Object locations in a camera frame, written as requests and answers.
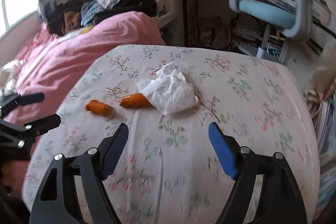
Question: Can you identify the white tissue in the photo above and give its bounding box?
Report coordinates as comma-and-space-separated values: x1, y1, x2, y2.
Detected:
136, 63, 199, 115

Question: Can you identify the white crumpled cloth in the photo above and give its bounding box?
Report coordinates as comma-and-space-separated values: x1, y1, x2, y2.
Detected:
0, 59, 25, 99

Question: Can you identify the pink duvet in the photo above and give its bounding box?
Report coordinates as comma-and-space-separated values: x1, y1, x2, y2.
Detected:
2, 10, 166, 188

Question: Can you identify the white bookshelf with books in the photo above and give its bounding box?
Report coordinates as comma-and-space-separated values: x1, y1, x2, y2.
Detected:
305, 89, 335, 219

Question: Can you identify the yellow white book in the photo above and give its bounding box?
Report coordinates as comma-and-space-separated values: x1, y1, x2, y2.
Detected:
71, 26, 94, 35

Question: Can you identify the floral mattress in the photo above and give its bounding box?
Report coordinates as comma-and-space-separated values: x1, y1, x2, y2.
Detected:
22, 46, 319, 223

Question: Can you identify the pile of dark clothes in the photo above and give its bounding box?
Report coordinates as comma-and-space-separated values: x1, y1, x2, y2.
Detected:
46, 0, 158, 36

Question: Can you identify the blue grey desk chair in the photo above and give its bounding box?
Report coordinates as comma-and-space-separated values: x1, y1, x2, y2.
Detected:
227, 0, 321, 59

